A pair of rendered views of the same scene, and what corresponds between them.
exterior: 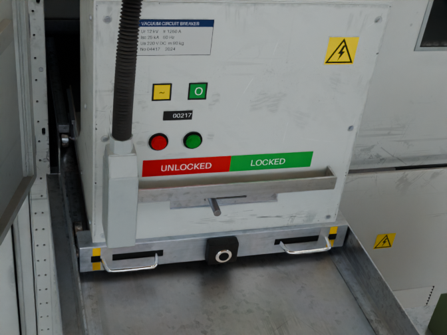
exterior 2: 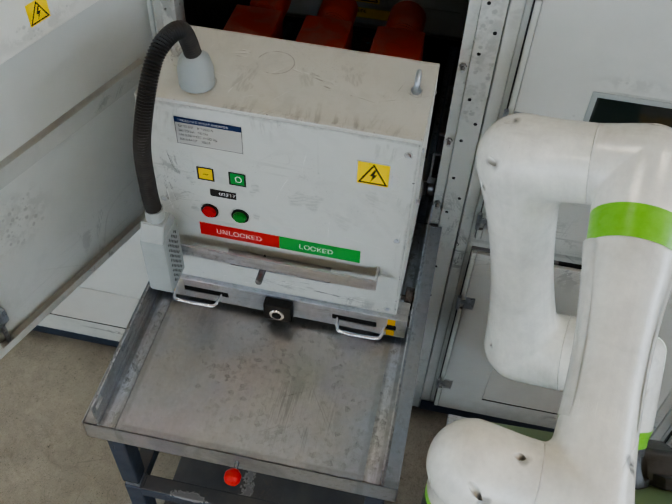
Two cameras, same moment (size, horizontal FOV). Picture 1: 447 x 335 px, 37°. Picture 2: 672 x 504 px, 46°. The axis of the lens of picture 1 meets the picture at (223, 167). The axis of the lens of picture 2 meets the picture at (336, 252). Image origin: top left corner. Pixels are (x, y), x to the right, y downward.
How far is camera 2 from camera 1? 79 cm
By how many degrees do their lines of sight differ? 27
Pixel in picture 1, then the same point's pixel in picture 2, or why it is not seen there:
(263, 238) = (319, 310)
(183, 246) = (245, 296)
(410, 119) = (572, 220)
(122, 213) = (155, 267)
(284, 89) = (320, 194)
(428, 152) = not seen: hidden behind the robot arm
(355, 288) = (387, 384)
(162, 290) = (219, 327)
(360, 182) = not seen: hidden behind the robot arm
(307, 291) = (342, 370)
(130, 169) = (156, 237)
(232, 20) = (258, 131)
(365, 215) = not seen: hidden behind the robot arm
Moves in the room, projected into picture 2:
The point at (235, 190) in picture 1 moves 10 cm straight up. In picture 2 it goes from (275, 267) to (273, 233)
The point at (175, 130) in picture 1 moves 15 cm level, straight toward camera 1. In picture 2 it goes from (223, 205) to (178, 258)
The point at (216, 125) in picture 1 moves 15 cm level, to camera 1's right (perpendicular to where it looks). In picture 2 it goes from (260, 209) to (328, 242)
